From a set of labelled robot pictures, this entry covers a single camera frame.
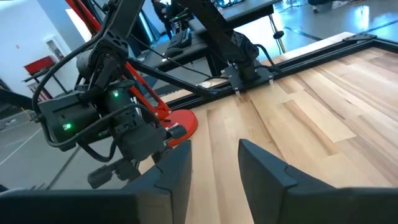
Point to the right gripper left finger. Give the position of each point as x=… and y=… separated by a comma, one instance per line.
x=168, y=193

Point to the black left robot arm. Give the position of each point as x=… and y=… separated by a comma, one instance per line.
x=217, y=28

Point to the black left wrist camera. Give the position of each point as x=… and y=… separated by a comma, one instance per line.
x=71, y=118

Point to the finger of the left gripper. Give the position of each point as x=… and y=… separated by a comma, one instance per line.
x=178, y=132
x=101, y=177

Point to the black aluminium table frame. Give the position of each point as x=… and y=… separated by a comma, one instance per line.
x=311, y=62

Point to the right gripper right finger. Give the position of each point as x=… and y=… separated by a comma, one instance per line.
x=280, y=199

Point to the red tool cart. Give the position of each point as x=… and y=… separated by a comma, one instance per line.
x=38, y=63

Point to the rod with black knob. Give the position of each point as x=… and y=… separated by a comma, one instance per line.
x=278, y=34

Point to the red desk lamp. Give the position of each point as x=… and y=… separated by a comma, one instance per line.
x=186, y=124

